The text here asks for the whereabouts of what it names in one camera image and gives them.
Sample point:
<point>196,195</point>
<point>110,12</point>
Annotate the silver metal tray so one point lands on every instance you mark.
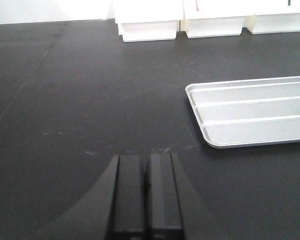
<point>249,112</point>

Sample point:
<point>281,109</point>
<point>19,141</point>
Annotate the white left storage bin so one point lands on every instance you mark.
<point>148,20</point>

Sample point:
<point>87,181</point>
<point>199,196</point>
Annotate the white storage bin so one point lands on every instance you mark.
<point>274,16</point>
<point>148,20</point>
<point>214,18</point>

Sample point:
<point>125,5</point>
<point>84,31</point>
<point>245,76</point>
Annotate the white right storage bin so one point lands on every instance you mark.
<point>274,16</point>

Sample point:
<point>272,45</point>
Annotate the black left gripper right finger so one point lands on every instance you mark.
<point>163,217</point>

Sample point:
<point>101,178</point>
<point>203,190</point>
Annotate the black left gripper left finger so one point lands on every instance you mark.
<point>129,209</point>

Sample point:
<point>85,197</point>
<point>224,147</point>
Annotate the white middle storage bin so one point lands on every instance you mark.
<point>214,18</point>

